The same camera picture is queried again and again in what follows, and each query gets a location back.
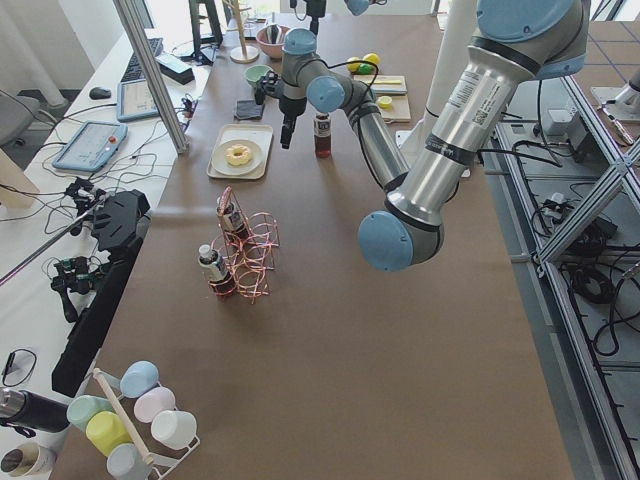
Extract white cup rack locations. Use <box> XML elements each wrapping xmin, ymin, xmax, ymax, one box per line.
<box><xmin>92</xmin><ymin>368</ymin><xmax>201</xmax><ymax>479</ymax></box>

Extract teach pendant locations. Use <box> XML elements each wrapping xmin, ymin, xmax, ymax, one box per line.
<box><xmin>52</xmin><ymin>121</ymin><xmax>128</xmax><ymax>173</ymax></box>
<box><xmin>116</xmin><ymin>79</ymin><xmax>159</xmax><ymax>123</ymax></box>

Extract donut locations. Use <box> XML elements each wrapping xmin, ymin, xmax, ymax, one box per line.
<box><xmin>224</xmin><ymin>144</ymin><xmax>253</xmax><ymax>167</ymax></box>

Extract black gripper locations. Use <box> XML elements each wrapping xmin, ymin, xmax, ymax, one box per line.
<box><xmin>279</xmin><ymin>95</ymin><xmax>306</xmax><ymax>149</ymax></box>

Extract green lime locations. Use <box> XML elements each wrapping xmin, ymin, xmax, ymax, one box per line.
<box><xmin>357</xmin><ymin>63</ymin><xmax>375</xmax><ymax>75</ymax></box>

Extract white plate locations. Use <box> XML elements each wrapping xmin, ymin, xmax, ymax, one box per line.
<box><xmin>211</xmin><ymin>140</ymin><xmax>265</xmax><ymax>176</ymax></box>

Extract yellow cup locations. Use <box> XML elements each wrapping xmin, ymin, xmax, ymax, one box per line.
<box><xmin>85</xmin><ymin>411</ymin><xmax>132</xmax><ymax>457</ymax></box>

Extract aluminium frame post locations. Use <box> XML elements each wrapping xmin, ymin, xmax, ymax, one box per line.
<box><xmin>113</xmin><ymin>0</ymin><xmax>189</xmax><ymax>154</ymax></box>

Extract black computer mouse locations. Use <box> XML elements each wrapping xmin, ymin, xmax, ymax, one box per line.
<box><xmin>89</xmin><ymin>87</ymin><xmax>112</xmax><ymax>100</ymax></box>

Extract pink bowl with ice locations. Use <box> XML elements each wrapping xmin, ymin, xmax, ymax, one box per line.
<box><xmin>256</xmin><ymin>24</ymin><xmax>290</xmax><ymax>60</ymax></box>

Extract black camera cable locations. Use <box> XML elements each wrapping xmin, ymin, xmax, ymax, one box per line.
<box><xmin>319</xmin><ymin>59</ymin><xmax>381</xmax><ymax>101</ymax></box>

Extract wooden cutting board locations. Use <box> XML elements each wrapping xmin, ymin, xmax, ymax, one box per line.
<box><xmin>353</xmin><ymin>75</ymin><xmax>411</xmax><ymax>123</ymax></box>

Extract tea bottle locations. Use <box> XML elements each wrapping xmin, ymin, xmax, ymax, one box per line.
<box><xmin>314</xmin><ymin>113</ymin><xmax>332</xmax><ymax>158</ymax></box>
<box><xmin>216</xmin><ymin>197</ymin><xmax>250</xmax><ymax>245</ymax></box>
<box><xmin>198</xmin><ymin>244</ymin><xmax>235</xmax><ymax>297</ymax></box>

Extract black keyboard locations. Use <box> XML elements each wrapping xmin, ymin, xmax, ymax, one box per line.
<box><xmin>119</xmin><ymin>37</ymin><xmax>166</xmax><ymax>84</ymax></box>

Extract beige tray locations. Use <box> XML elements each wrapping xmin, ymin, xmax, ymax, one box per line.
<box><xmin>207</xmin><ymin>124</ymin><xmax>273</xmax><ymax>180</ymax></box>

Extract green bowl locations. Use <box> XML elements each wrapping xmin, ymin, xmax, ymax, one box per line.
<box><xmin>244</xmin><ymin>65</ymin><xmax>273</xmax><ymax>89</ymax></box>

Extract mint green cup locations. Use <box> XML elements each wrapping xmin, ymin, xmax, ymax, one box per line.
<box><xmin>66</xmin><ymin>395</ymin><xmax>113</xmax><ymax>432</ymax></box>

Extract copper wire bottle rack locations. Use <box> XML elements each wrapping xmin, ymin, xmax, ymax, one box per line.
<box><xmin>210</xmin><ymin>186</ymin><xmax>280</xmax><ymax>304</ymax></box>

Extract pink cup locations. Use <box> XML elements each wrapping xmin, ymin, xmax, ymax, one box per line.
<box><xmin>134</xmin><ymin>386</ymin><xmax>176</xmax><ymax>423</ymax></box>

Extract whole lemon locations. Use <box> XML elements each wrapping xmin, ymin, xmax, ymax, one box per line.
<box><xmin>361</xmin><ymin>52</ymin><xmax>381</xmax><ymax>67</ymax></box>
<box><xmin>346</xmin><ymin>57</ymin><xmax>361</xmax><ymax>74</ymax></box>

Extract steel ice scoop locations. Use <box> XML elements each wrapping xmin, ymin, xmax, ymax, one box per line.
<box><xmin>265</xmin><ymin>23</ymin><xmax>283</xmax><ymax>45</ymax></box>

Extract grey blue cup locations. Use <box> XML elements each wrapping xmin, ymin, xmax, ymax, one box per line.
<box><xmin>106</xmin><ymin>443</ymin><xmax>152</xmax><ymax>480</ymax></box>

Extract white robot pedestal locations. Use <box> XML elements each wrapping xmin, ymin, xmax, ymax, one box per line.
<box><xmin>400</xmin><ymin>0</ymin><xmax>477</xmax><ymax>166</ymax></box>

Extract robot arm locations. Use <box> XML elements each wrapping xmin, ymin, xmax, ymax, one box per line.
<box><xmin>357</xmin><ymin>1</ymin><xmax>590</xmax><ymax>272</ymax></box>
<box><xmin>275</xmin><ymin>28</ymin><xmax>409</xmax><ymax>192</ymax></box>

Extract black thermos bottle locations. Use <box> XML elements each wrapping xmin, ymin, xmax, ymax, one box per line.
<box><xmin>1</xmin><ymin>388</ymin><xmax>69</xmax><ymax>438</ymax></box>

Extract paper cup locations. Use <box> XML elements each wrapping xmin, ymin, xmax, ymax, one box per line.
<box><xmin>1</xmin><ymin>442</ymin><xmax>57</xmax><ymax>478</ymax></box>

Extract half lemon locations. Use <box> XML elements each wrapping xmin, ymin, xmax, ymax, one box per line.
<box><xmin>377</xmin><ymin>96</ymin><xmax>393</xmax><ymax>110</ymax></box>

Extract grey folded cloth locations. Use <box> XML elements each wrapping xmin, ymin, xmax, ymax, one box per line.
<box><xmin>234</xmin><ymin>100</ymin><xmax>264</xmax><ymax>121</ymax></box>

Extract yellow plastic knife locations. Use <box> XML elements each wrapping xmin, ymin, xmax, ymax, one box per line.
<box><xmin>360</xmin><ymin>76</ymin><xmax>404</xmax><ymax>85</ymax></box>

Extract white cup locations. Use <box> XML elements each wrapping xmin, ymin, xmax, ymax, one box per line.
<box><xmin>151</xmin><ymin>410</ymin><xmax>197</xmax><ymax>450</ymax></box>

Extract black camera stand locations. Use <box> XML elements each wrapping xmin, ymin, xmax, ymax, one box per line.
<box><xmin>51</xmin><ymin>189</ymin><xmax>150</xmax><ymax>398</ymax></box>

